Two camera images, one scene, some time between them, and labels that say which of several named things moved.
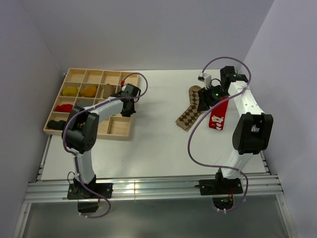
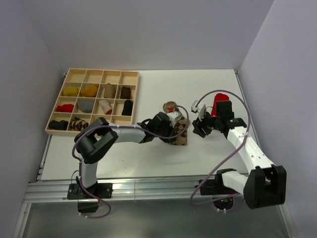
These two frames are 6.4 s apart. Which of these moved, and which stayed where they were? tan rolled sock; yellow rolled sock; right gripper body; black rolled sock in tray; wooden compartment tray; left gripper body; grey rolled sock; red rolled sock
Moved: left gripper body; right gripper body
Stayed: yellow rolled sock; red rolled sock; grey rolled sock; wooden compartment tray; tan rolled sock; black rolled sock in tray
